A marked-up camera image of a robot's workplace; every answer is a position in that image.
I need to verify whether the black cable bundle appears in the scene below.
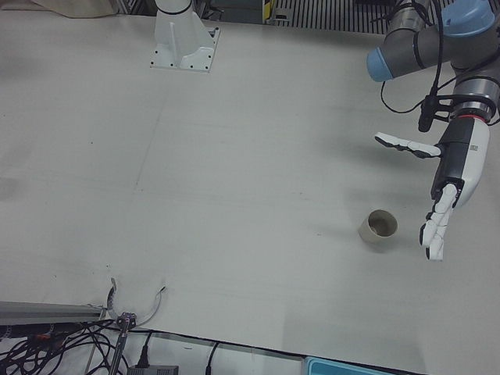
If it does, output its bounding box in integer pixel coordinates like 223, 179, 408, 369
0, 320, 130, 375

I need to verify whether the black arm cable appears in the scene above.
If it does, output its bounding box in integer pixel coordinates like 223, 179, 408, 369
378, 0, 500, 114

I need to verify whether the black power plug cable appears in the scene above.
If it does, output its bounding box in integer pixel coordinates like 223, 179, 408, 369
138, 330, 155, 368

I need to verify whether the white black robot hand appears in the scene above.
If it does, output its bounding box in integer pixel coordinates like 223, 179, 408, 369
373, 116, 491, 262

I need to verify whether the light blue plastic bin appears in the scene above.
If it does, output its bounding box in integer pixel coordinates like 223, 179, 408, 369
304, 355, 417, 375

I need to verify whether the white paper cup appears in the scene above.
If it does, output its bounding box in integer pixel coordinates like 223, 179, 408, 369
358, 209, 398, 254

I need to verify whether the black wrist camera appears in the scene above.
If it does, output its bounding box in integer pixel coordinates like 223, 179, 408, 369
417, 93, 456, 133

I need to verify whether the thin metal rod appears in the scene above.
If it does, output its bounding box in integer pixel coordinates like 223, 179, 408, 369
109, 323, 130, 375

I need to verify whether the curved metal clamp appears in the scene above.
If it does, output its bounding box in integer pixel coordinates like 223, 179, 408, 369
105, 277, 169, 327

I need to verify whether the aluminium profile post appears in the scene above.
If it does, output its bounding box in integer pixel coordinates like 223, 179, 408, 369
0, 300, 109, 325

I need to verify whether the ribbed metal grating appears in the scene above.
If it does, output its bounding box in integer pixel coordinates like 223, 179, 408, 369
269, 0, 395, 38

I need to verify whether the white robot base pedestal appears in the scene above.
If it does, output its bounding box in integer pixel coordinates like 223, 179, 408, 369
149, 0, 221, 75

